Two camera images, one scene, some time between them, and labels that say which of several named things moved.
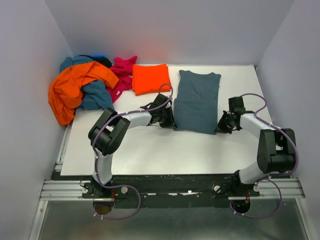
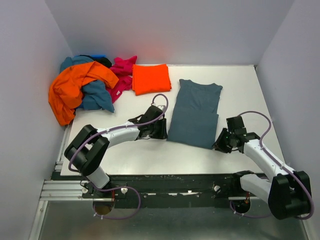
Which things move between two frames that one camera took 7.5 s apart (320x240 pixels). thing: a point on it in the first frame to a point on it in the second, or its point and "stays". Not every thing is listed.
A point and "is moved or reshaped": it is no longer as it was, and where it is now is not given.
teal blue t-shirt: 96,94 stays
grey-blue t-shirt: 196,107 is moved or reshaped
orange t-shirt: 148,78 stays
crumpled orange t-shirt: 65,89 stays
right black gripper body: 223,122 to 223,141
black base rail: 165,191 stays
